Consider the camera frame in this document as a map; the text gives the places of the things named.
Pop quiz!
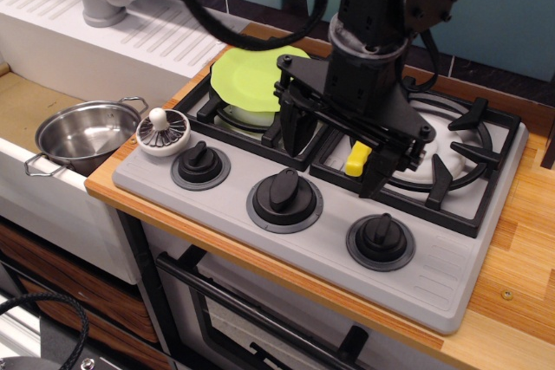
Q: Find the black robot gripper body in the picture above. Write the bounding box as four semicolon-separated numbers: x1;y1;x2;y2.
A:
276;23;435;172

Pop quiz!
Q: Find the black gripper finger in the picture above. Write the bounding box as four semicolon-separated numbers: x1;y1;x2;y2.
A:
359;146;401;198
279;96;317;157

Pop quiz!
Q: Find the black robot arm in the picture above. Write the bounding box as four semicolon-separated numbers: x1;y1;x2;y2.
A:
276;0;457;198

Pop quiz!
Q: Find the lime green plate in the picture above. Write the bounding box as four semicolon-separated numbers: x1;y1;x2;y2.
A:
211;46;309;113

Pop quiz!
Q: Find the white toy mushroom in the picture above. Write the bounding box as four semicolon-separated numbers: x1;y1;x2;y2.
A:
136;107;191;157

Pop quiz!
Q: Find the stainless steel pot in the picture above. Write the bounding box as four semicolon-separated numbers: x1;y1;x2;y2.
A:
24;96;149;177

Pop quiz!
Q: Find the white toy sink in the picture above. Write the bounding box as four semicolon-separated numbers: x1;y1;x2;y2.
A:
1;0;223;284

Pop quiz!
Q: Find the white left burner cap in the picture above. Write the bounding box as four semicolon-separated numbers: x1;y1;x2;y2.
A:
216;105;276;133

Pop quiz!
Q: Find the white burner cap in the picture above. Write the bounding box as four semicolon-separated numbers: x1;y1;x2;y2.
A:
216;105;276;133
393;101;467;185

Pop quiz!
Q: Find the black left burner grate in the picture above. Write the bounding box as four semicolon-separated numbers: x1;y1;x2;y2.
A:
175;52;331;171

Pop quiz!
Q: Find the black burner grate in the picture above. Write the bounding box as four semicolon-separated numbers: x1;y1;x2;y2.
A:
309;75;523;240
175;52;331;171

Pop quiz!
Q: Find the white right burner cap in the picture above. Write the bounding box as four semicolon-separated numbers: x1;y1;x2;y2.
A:
393;101;467;185

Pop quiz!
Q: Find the black right burner grate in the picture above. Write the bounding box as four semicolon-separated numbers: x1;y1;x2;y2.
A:
309;75;523;240

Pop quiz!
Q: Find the black right stove knob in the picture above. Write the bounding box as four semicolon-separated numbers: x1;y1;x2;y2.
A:
346;213;416;272

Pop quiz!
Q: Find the black stove knob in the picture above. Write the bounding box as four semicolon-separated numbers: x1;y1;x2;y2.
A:
246;168;323;234
171;140;231;191
346;213;416;272

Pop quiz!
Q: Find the black middle stove knob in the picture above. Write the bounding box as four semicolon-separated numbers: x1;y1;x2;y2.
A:
246;168;323;234

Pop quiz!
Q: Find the grey toy stovetop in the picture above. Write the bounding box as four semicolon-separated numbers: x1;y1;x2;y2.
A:
111;36;530;336

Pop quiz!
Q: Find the black left stove knob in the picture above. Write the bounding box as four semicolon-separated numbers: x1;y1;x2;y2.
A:
171;140;231;191

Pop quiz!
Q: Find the wooden drawer front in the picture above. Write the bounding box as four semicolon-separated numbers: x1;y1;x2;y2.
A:
1;218;171;369

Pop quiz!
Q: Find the black braided cable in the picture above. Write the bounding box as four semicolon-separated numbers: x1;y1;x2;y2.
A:
149;0;333;53

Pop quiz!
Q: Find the black oven door handle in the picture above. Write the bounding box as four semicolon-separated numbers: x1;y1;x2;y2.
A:
155;253;362;369

